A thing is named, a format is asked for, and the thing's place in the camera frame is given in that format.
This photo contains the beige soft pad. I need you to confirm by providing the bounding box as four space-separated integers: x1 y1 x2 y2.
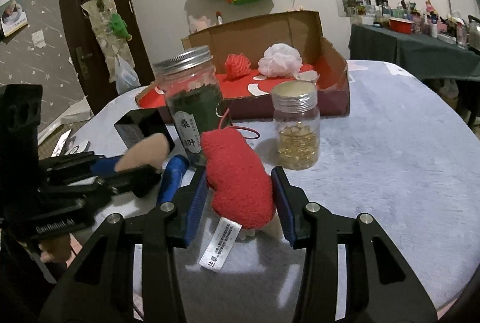
114 133 170 172

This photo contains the blue cloth tube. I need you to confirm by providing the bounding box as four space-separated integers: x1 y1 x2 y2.
156 154 190 206

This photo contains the red plush mitten toy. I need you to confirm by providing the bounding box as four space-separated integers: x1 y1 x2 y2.
201 128 276 230

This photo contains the person's left hand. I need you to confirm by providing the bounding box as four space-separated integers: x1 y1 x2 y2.
38 234 72 264

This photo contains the dark patterned square box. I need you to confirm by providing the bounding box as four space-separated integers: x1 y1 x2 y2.
114 108 175 152

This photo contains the tea jar with metal lid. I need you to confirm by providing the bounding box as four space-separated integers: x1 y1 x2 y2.
153 45 223 166

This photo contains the white plastic bag on door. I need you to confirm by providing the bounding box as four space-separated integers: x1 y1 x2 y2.
115 55 141 95

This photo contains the red cardboard box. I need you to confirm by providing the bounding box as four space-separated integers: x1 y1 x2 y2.
135 11 350 127

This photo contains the green plush on door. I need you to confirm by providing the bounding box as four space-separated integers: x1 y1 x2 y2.
109 13 133 41

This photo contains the red knitted ball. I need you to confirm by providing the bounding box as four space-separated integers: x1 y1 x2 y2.
224 54 251 81

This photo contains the small jar of gold capsules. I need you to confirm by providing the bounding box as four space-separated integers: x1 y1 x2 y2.
271 81 320 170

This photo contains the white mesh bath pouf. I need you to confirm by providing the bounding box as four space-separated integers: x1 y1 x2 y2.
258 43 303 78

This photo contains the dark wooden door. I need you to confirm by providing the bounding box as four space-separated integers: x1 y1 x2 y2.
59 0 154 114

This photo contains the dark green clothed side table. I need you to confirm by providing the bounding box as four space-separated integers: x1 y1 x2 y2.
349 24 479 81

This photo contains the red bowl on side table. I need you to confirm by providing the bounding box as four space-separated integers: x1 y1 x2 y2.
389 17 413 34

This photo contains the metal kettle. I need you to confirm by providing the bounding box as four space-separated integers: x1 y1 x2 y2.
468 15 480 51

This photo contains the pink plush on wall left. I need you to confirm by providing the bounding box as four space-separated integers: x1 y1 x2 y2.
188 15 212 34

